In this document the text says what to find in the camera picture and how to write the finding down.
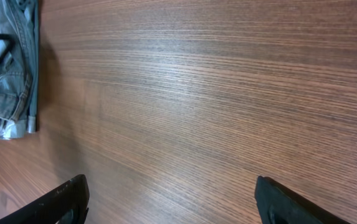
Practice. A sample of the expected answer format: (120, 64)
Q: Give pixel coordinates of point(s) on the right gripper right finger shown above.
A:
(277, 204)

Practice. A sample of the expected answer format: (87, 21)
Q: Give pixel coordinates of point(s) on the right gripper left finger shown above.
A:
(67, 203)

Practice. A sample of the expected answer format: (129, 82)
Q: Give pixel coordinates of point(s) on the light blue denim shorts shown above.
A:
(19, 69)

